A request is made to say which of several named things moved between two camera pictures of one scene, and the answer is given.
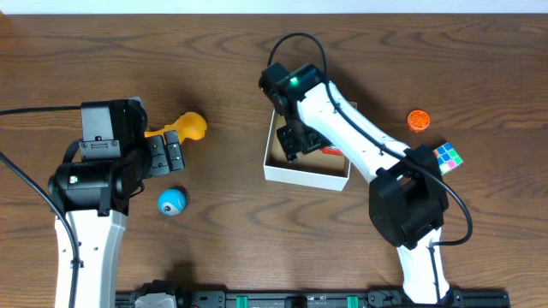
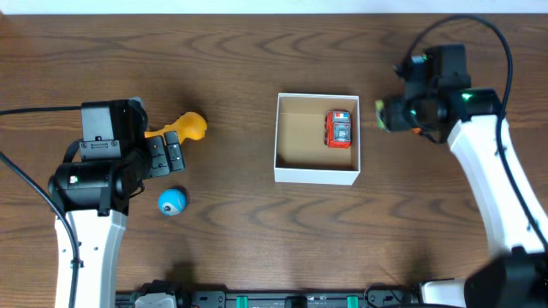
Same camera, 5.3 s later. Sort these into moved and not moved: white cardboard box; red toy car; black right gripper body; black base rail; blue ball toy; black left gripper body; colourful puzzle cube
Moved: white cardboard box; red toy car; black right gripper body; colourful puzzle cube
Not moved: blue ball toy; black base rail; black left gripper body
